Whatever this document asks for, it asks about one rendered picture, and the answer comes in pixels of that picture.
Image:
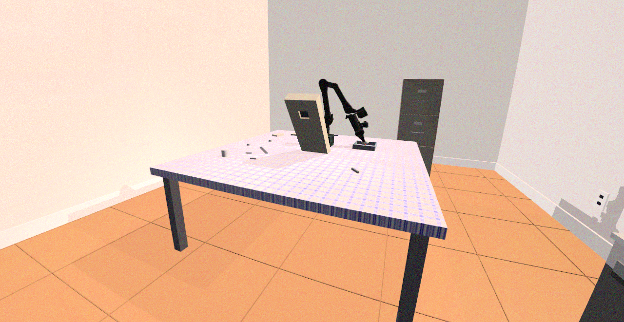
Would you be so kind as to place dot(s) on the beige service panel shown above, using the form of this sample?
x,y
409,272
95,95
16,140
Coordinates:
x,y
307,118

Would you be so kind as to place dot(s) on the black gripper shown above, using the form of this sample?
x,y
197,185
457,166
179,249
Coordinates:
x,y
359,132

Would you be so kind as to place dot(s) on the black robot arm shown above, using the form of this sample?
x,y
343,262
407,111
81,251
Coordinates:
x,y
323,84

